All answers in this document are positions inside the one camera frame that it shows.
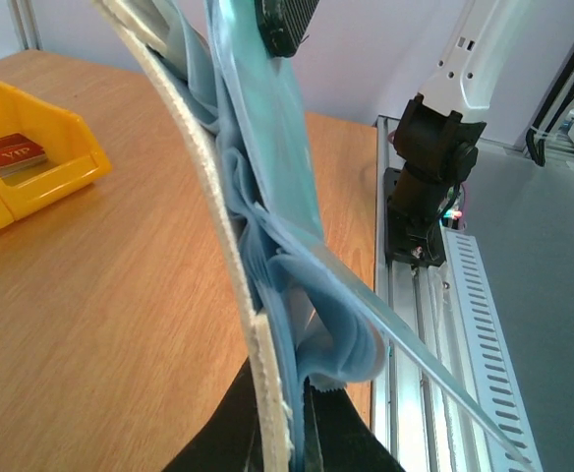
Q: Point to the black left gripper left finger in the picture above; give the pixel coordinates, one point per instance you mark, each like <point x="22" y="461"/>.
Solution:
<point x="230" y="440"/>

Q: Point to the beige card holder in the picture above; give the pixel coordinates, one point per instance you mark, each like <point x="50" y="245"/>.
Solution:
<point x="306" y="317"/>

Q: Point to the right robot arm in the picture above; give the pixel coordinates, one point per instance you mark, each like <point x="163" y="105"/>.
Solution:
<point x="440" y="127"/>

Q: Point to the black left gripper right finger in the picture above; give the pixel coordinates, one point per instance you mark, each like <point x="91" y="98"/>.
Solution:
<point x="336" y="437"/>

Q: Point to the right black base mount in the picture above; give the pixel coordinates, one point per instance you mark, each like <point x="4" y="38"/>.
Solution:
<point x="412" y="215"/>

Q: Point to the grey slotted cable duct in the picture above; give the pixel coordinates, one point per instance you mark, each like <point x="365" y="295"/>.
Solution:
<point x="497" y="389"/>

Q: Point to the aluminium front rail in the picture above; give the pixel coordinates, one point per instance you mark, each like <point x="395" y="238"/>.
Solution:
<point x="411" y="415"/>

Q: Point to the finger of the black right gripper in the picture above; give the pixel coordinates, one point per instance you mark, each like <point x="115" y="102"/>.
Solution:
<point x="282" y="24"/>

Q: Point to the red card in bin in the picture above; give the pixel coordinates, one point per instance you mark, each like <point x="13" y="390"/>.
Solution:
<point x="17" y="153"/>

